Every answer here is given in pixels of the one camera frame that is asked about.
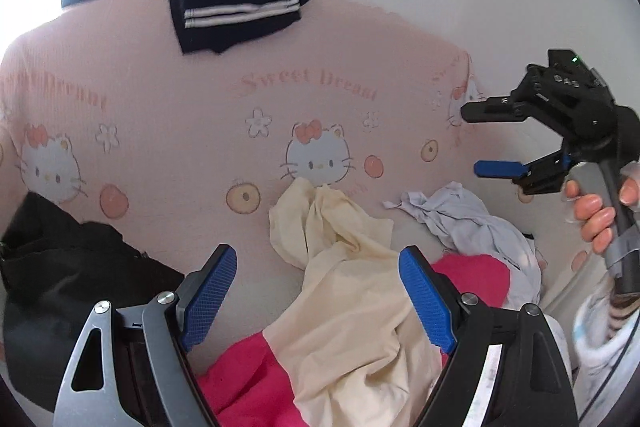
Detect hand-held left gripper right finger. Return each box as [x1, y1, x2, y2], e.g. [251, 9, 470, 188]
[398, 246, 578, 427]

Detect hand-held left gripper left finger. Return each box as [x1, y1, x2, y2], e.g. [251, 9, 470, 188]
[54, 244, 237, 427]

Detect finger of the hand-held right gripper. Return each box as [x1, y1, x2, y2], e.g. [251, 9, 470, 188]
[460, 96, 526, 124]
[474, 159, 531, 180]

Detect white shirt with navy trim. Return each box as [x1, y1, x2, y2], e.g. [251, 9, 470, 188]
[384, 181, 543, 305]

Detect pink and cream shirt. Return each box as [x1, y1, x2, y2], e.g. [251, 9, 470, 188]
[197, 177, 512, 427]

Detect person's right forearm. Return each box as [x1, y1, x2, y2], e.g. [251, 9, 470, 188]
[572, 277, 640, 413]

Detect person's right hand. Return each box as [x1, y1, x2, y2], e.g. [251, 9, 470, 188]
[565, 177, 640, 255]

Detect black cloth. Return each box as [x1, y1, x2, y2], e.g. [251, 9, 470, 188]
[0, 192, 187, 414]

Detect sofa with cat print cover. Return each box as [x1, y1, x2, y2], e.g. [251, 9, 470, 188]
[0, 0, 618, 427]

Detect navy garment with white stripes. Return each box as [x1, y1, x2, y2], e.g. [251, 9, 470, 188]
[167, 0, 314, 56]

